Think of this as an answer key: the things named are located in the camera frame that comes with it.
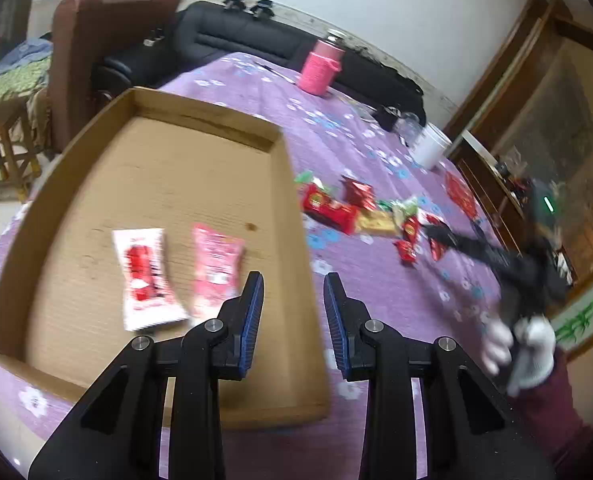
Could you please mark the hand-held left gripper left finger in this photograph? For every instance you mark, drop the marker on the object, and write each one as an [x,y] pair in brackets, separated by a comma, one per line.
[254,320]

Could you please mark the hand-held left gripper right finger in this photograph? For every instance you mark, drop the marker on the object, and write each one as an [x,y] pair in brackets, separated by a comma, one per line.
[334,320]

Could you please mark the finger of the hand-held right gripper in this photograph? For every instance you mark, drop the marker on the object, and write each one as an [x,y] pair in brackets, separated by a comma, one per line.
[469,246]

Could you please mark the narrow red snack packet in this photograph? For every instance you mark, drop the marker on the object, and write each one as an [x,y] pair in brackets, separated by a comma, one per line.
[435,247]

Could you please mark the red round-label snack packet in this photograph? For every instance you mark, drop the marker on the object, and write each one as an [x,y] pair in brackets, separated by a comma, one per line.
[411,229]

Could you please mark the small red candy packet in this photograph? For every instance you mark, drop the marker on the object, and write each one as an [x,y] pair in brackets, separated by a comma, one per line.
[405,251]

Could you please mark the pink snack packet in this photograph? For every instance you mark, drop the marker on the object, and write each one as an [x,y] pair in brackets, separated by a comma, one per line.
[214,265]

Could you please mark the green and white snack packet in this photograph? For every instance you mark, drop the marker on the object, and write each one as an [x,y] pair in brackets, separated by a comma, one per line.
[401,208]

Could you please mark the golden yellow snack packet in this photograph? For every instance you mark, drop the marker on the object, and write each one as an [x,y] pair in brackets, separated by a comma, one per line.
[375,222]

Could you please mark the large red snack packet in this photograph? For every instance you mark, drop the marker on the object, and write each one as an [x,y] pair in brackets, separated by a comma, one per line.
[329,207]

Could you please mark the white and red snack packet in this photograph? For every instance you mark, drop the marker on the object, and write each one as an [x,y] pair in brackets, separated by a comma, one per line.
[144,270]

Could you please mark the shiny red snack packet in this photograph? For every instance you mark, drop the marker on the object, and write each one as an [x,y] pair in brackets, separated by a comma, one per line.
[357,191]

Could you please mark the small green candy packet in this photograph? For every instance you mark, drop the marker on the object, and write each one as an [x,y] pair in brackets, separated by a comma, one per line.
[305,178]

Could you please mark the brown cardboard box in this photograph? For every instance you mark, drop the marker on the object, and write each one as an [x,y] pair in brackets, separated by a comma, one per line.
[151,170]

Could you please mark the person's right forearm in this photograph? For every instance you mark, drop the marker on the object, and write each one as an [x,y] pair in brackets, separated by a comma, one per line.
[556,410]

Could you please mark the person's right hand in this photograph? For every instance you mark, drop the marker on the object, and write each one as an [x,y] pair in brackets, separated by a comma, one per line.
[536,355]

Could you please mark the purple floral tablecloth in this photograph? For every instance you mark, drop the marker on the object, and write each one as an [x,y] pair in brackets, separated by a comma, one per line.
[376,285]

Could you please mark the white plastic jar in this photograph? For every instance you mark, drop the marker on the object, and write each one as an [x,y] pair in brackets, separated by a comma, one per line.
[430,149]

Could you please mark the clear plastic container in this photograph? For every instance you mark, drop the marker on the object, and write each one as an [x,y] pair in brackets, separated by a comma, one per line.
[409,127]

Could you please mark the wooden cabinet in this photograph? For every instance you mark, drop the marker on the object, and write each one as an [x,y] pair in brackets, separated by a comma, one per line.
[566,110]

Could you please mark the pink sleeved thermos bottle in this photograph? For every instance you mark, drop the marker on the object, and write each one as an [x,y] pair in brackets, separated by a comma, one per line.
[319,67]

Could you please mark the black sofa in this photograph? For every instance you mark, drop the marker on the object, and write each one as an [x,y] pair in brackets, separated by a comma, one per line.
[236,35]

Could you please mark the wooden stool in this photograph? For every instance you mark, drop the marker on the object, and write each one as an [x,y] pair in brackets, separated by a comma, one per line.
[6,130]

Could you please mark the black gadget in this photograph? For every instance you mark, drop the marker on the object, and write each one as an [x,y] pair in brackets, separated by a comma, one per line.
[262,7]
[235,1]

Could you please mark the brown armchair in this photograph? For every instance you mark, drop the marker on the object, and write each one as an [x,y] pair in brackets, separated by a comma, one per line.
[76,60]

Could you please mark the green patterned blanket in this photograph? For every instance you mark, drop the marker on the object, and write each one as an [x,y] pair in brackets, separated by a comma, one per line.
[11,70]

